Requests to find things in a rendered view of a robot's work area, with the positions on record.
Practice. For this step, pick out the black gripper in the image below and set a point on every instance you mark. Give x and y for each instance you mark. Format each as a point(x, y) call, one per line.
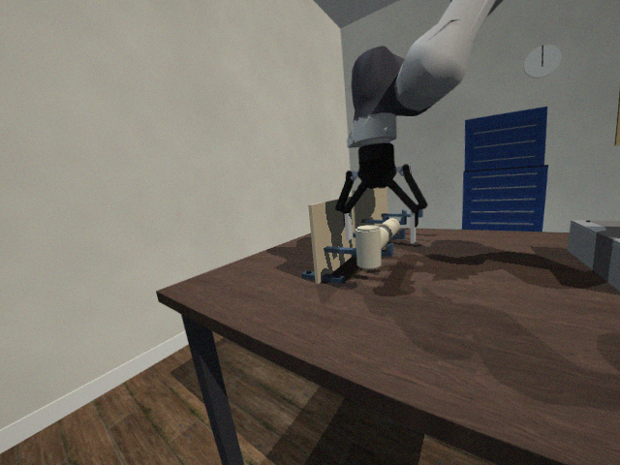
point(377, 170)

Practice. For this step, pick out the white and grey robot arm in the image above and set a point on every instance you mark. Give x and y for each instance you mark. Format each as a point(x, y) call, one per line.
point(435, 64)

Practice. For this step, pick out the cream cylindrical handle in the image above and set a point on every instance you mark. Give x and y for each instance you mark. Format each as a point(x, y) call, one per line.
point(370, 240)

